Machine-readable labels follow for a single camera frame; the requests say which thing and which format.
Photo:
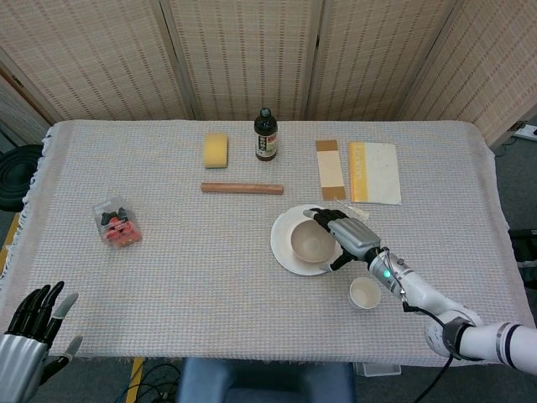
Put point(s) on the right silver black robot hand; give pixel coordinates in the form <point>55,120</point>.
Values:
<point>354,237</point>

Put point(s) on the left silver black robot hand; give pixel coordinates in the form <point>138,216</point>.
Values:
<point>25,348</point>

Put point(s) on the beige plastic bowl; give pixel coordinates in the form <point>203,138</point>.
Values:
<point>308,248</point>

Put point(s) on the white paper cup blue print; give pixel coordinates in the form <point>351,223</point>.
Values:
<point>365,294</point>

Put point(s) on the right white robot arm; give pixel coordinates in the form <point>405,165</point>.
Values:
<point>423,289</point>

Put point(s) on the white round plate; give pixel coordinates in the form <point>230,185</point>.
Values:
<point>280,239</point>

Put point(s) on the brown and beige bookmark card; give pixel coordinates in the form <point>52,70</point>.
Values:
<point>330,172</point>

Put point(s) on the white booklet yellow stripe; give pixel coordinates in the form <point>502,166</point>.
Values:
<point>379,172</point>

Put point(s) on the wooden rolling pin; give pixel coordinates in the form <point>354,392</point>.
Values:
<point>243,188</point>

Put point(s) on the brown sauce bottle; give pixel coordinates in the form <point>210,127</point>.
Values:
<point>266,144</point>

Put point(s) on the yellow sponge green base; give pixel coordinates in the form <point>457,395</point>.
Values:
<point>216,151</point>

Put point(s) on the blue chair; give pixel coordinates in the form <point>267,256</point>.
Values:
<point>268,382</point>

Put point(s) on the grey woven tablecloth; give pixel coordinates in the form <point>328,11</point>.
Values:
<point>189,273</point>

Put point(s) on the black equipment beside table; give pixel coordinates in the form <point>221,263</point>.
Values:
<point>524,256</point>

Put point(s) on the black round ribbed object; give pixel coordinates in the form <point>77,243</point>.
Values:
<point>17,176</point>

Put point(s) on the white power strip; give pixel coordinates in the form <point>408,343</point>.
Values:
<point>526,132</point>

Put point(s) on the woven folding screen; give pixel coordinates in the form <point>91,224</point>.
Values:
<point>105,54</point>

